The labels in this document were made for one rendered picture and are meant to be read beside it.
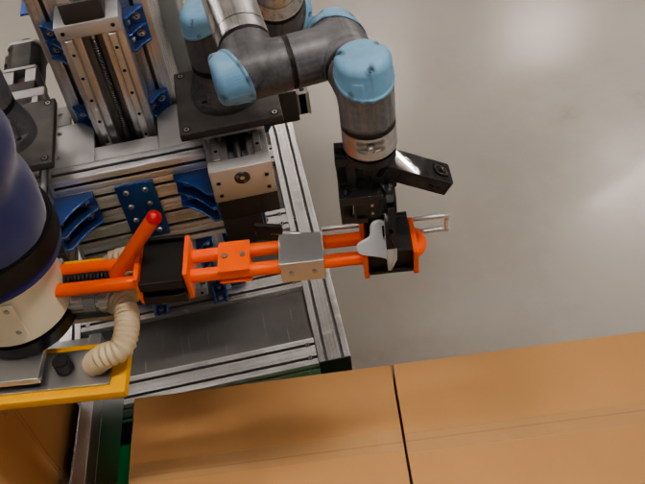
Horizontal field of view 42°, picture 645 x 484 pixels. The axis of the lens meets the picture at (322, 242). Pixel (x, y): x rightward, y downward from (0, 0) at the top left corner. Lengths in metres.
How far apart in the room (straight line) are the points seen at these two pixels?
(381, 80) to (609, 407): 1.09
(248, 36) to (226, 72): 0.06
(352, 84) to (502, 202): 2.03
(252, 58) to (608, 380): 1.17
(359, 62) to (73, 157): 1.07
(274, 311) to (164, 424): 0.67
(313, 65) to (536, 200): 2.00
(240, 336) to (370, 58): 1.52
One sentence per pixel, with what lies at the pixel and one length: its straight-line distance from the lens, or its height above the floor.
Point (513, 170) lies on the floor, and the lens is 3.18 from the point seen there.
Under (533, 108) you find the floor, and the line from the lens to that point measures 3.45.
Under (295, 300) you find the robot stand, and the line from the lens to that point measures 2.54.
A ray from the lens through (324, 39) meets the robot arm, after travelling 1.16.
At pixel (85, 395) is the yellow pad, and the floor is 1.09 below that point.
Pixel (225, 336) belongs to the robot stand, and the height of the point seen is 0.21.
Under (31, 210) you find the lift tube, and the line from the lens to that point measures 1.26.
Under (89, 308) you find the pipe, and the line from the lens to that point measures 1.42.
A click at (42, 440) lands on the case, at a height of 0.72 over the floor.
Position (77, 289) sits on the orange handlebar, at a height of 1.21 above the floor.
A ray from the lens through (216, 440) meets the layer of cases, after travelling 1.93.
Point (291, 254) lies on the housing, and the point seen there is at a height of 1.22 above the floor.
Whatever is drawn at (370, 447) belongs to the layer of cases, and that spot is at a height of 0.54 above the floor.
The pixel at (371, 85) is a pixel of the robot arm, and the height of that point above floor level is 1.53.
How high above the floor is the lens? 2.19
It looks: 48 degrees down
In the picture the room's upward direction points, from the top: 9 degrees counter-clockwise
